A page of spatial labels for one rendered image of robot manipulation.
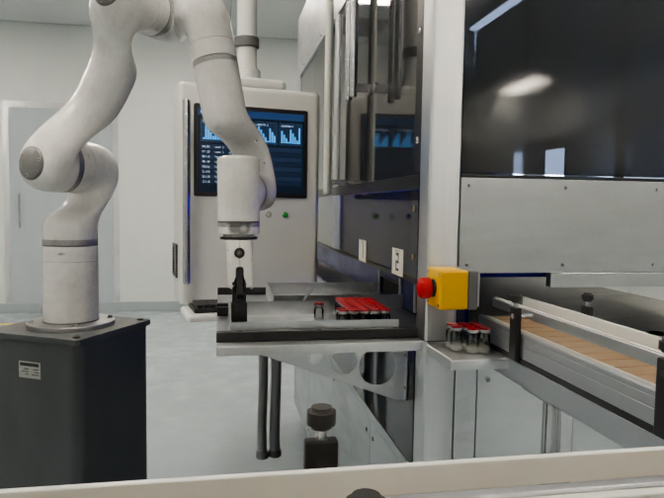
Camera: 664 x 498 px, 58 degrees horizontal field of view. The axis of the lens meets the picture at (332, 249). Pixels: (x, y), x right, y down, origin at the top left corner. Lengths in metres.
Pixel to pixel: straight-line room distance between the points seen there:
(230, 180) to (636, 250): 0.84
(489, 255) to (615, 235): 0.28
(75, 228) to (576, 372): 1.06
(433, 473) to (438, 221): 0.80
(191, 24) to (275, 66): 5.59
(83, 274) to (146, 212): 5.27
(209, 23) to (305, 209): 1.06
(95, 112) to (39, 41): 5.70
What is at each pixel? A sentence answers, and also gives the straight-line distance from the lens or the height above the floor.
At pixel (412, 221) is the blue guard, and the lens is 1.27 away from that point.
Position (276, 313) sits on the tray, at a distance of 1.46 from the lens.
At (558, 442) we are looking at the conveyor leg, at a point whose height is 0.76.
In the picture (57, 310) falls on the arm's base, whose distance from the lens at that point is 1.48.
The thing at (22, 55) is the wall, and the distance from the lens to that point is 7.11.
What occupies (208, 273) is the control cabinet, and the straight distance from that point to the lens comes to 2.11.
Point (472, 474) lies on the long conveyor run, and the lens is 0.45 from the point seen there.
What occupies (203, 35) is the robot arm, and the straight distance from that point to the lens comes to 1.27.
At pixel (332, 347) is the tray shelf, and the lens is 1.17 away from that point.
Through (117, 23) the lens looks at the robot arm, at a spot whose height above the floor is 1.50.
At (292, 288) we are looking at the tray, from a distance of 1.80.
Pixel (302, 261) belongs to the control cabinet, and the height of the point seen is 0.94.
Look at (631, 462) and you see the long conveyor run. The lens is 0.51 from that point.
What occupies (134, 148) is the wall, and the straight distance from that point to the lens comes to 6.76.
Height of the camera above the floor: 1.14
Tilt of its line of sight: 4 degrees down
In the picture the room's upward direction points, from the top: 1 degrees clockwise
